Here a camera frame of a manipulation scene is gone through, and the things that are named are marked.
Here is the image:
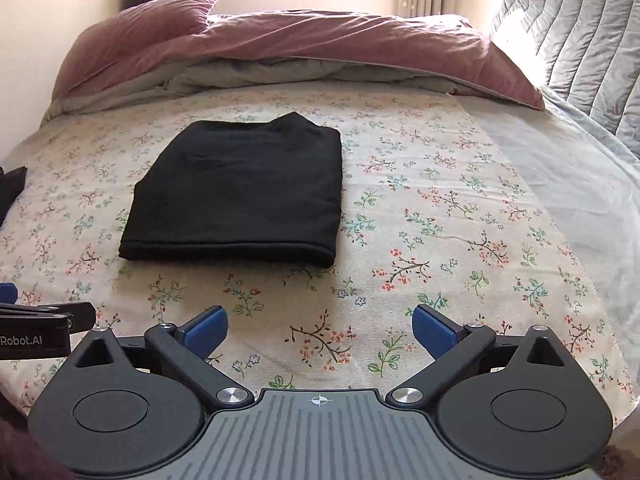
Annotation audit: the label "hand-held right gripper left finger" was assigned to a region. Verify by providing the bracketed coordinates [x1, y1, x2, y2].
[59, 305, 253, 407]

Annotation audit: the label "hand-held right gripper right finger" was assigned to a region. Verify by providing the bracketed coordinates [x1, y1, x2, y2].
[387, 304, 587, 407]

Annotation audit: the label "black pants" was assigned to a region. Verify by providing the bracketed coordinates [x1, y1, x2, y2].
[118, 112, 344, 269]

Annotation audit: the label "dark cloth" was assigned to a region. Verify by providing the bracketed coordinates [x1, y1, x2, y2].
[0, 165, 28, 226]

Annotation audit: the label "person's maroon fleece garment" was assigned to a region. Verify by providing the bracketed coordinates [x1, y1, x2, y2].
[0, 395, 66, 480]

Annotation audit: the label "floral bedsheet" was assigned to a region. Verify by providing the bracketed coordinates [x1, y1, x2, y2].
[0, 82, 636, 428]

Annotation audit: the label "mauve duvet with grey lining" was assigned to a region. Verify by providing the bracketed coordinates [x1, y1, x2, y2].
[40, 10, 546, 126]

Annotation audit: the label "mauve pillow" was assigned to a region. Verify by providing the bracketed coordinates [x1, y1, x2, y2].
[52, 0, 222, 98]

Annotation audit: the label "grey quilted headboard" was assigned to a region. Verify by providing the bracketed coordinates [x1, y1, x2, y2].
[490, 0, 640, 161]

